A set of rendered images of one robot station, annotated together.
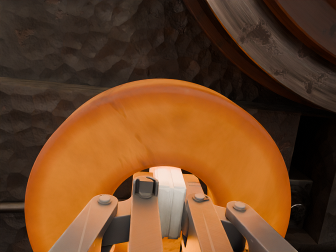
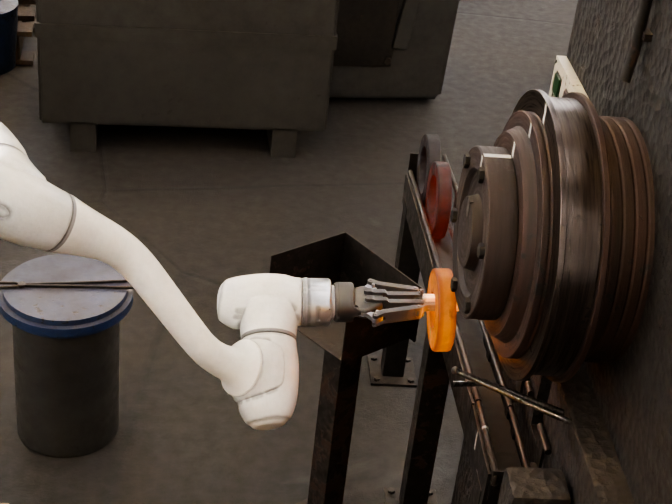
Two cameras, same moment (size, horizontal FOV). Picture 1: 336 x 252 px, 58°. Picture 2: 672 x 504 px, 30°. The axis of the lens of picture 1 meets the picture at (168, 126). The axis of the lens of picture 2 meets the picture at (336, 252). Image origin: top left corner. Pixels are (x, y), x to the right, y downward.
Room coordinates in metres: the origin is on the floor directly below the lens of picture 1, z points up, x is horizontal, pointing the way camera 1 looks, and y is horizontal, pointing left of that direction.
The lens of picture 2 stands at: (-0.04, -1.96, 2.12)
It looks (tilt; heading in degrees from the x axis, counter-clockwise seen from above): 31 degrees down; 90
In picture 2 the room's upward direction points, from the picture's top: 6 degrees clockwise
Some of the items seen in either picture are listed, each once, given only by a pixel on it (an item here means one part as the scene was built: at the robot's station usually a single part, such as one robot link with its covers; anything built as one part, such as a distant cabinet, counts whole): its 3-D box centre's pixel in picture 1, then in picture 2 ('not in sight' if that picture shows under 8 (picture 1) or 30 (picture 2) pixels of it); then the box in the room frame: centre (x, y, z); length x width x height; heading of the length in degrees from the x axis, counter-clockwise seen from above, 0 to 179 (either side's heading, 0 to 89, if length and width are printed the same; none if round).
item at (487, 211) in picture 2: not in sight; (480, 232); (0.20, -0.20, 1.11); 0.28 x 0.06 x 0.28; 96
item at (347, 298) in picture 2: not in sight; (357, 302); (0.02, -0.02, 0.83); 0.09 x 0.08 x 0.07; 6
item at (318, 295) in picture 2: not in sight; (317, 301); (-0.06, -0.03, 0.83); 0.09 x 0.06 x 0.09; 96
